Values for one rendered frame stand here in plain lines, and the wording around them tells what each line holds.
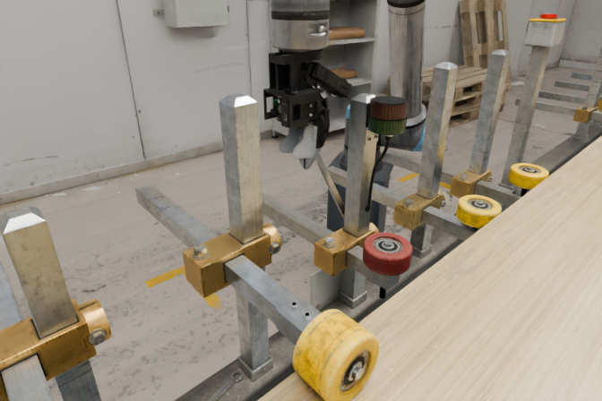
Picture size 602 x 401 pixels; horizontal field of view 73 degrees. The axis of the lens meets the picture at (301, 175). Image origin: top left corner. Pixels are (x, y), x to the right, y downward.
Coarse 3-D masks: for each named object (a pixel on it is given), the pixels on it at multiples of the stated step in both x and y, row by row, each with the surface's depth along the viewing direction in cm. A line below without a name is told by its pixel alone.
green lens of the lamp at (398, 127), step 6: (372, 120) 64; (378, 120) 63; (402, 120) 63; (372, 126) 64; (378, 126) 63; (384, 126) 63; (390, 126) 62; (396, 126) 63; (402, 126) 63; (378, 132) 63; (384, 132) 63; (390, 132) 63; (396, 132) 63; (402, 132) 64
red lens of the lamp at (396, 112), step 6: (372, 102) 63; (372, 108) 63; (378, 108) 62; (384, 108) 62; (390, 108) 61; (396, 108) 61; (402, 108) 62; (372, 114) 63; (378, 114) 62; (384, 114) 62; (390, 114) 62; (396, 114) 62; (402, 114) 62
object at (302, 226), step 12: (264, 204) 90; (276, 204) 89; (276, 216) 88; (288, 216) 85; (300, 216) 85; (288, 228) 85; (300, 228) 82; (312, 228) 80; (324, 228) 80; (312, 240) 80; (348, 252) 73; (360, 252) 73; (348, 264) 74; (360, 264) 72; (372, 276) 70; (384, 276) 68; (396, 276) 69; (384, 288) 68
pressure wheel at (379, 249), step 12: (372, 240) 68; (384, 240) 69; (396, 240) 69; (372, 252) 65; (384, 252) 65; (396, 252) 65; (408, 252) 65; (372, 264) 66; (384, 264) 64; (396, 264) 64; (408, 264) 66
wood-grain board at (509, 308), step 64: (576, 192) 86; (448, 256) 65; (512, 256) 65; (576, 256) 65; (384, 320) 53; (448, 320) 53; (512, 320) 53; (576, 320) 53; (384, 384) 44; (448, 384) 44; (512, 384) 44; (576, 384) 44
